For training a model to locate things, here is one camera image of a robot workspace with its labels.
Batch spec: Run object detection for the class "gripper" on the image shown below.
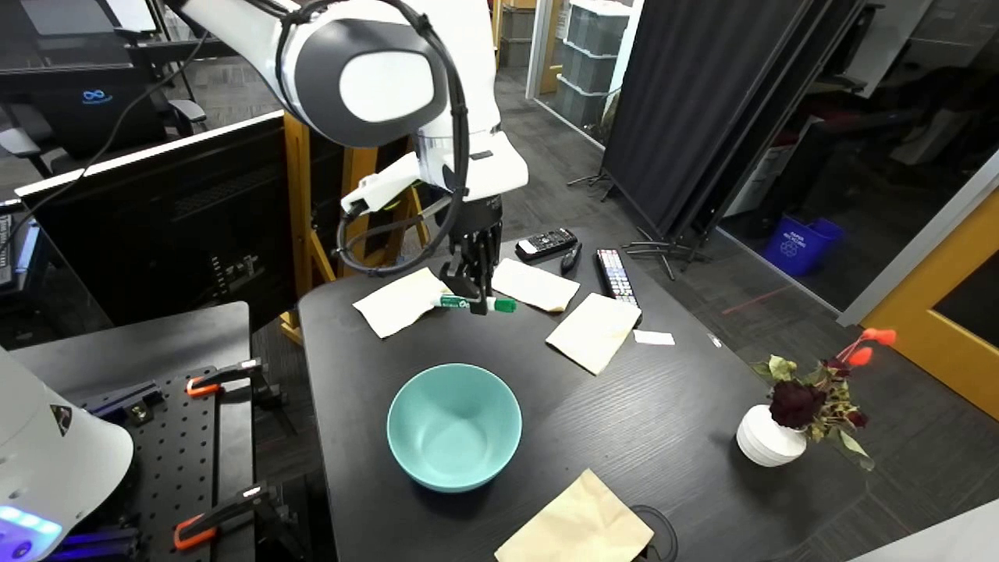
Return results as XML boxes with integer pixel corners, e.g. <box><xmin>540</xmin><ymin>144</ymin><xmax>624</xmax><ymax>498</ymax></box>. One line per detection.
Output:
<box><xmin>439</xmin><ymin>194</ymin><xmax>505</xmax><ymax>316</ymax></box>

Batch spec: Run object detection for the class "green marker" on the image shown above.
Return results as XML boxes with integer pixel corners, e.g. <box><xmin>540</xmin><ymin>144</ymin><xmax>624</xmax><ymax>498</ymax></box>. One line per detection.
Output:
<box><xmin>432</xmin><ymin>293</ymin><xmax>517</xmax><ymax>314</ymax></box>

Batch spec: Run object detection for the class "teal bowl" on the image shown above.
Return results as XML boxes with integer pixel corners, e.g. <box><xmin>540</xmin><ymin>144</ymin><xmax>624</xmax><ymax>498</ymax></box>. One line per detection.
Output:
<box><xmin>386</xmin><ymin>362</ymin><xmax>524</xmax><ymax>495</ymax></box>

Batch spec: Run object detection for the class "cream paper napkin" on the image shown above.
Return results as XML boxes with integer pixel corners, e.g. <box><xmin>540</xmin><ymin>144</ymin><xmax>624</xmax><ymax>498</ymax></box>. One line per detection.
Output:
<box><xmin>545</xmin><ymin>292</ymin><xmax>643</xmax><ymax>376</ymax></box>
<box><xmin>490</xmin><ymin>257</ymin><xmax>581</xmax><ymax>314</ymax></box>
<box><xmin>352</xmin><ymin>267</ymin><xmax>451</xmax><ymax>340</ymax></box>

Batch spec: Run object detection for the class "short black remote control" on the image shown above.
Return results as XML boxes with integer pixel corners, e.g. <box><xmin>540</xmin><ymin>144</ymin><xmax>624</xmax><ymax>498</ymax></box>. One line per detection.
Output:
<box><xmin>514</xmin><ymin>227</ymin><xmax>579</xmax><ymax>263</ymax></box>

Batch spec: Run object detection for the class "long black remote control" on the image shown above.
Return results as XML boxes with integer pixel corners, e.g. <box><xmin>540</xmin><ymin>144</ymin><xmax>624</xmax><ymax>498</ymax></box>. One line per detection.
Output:
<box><xmin>595</xmin><ymin>247</ymin><xmax>643</xmax><ymax>315</ymax></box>

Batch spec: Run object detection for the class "yellow wooden easel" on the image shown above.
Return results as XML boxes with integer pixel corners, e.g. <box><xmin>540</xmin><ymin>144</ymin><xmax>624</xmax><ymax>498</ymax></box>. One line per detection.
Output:
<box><xmin>279</xmin><ymin>112</ymin><xmax>432</xmax><ymax>347</ymax></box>

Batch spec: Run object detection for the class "stack of plastic storage bins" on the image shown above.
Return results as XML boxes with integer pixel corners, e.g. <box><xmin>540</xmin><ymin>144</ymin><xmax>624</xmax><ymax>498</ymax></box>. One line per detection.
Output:
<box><xmin>552</xmin><ymin>0</ymin><xmax>635</xmax><ymax>130</ymax></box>

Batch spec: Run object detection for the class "orange and black clamp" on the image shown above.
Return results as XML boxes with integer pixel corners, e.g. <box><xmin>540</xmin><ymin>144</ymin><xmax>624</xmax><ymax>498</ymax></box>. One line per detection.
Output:
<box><xmin>172</xmin><ymin>482</ymin><xmax>276</xmax><ymax>552</ymax></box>
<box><xmin>184</xmin><ymin>357</ymin><xmax>268</xmax><ymax>398</ymax></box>

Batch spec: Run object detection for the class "brown paper napkin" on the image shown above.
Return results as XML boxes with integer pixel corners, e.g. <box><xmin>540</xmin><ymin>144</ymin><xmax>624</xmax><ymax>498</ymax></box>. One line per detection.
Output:
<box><xmin>493</xmin><ymin>468</ymin><xmax>656</xmax><ymax>562</ymax></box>

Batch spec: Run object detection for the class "black fabric partition screen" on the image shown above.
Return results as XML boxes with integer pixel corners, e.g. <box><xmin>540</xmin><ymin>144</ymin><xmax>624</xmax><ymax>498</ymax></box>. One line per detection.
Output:
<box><xmin>602</xmin><ymin>0</ymin><xmax>869</xmax><ymax>240</ymax></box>

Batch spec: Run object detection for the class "large black monitor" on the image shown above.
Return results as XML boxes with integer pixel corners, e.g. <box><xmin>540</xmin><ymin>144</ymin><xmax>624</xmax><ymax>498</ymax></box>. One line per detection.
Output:
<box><xmin>14</xmin><ymin>109</ymin><xmax>315</xmax><ymax>330</ymax></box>

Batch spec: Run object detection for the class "blue recycling bin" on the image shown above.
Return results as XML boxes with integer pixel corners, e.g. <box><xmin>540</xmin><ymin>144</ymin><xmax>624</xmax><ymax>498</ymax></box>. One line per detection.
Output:
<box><xmin>762</xmin><ymin>215</ymin><xmax>846</xmax><ymax>278</ymax></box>

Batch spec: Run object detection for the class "white ribbed vase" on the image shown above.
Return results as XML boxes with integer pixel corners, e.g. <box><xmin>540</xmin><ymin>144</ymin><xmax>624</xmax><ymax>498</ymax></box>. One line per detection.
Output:
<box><xmin>735</xmin><ymin>404</ymin><xmax>809</xmax><ymax>468</ymax></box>

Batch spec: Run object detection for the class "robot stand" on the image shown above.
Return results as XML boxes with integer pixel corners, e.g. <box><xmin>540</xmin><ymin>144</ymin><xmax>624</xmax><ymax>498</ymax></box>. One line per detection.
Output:
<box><xmin>0</xmin><ymin>301</ymin><xmax>260</xmax><ymax>562</ymax></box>

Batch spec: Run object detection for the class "bouquet of dried flowers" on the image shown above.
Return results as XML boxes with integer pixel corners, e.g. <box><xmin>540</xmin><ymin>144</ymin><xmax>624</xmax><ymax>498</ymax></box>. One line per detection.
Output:
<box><xmin>750</xmin><ymin>327</ymin><xmax>898</xmax><ymax>472</ymax></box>

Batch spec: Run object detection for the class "black and blue bar clamp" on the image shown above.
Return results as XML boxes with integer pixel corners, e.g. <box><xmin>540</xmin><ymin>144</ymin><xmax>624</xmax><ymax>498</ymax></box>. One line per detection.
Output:
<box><xmin>76</xmin><ymin>380</ymin><xmax>166</xmax><ymax>427</ymax></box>

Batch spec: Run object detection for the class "yellow door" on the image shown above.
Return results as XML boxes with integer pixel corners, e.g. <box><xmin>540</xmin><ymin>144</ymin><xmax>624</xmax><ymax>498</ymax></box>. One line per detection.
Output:
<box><xmin>861</xmin><ymin>190</ymin><xmax>999</xmax><ymax>423</ymax></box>

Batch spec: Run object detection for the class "office chair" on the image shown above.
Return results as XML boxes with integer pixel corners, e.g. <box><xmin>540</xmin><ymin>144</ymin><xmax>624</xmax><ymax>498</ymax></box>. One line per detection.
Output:
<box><xmin>0</xmin><ymin>97</ymin><xmax>209</xmax><ymax>179</ymax></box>

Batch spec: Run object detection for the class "black cable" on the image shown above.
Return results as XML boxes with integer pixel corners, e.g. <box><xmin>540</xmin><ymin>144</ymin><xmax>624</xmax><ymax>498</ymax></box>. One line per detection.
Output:
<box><xmin>0</xmin><ymin>30</ymin><xmax>213</xmax><ymax>260</ymax></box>

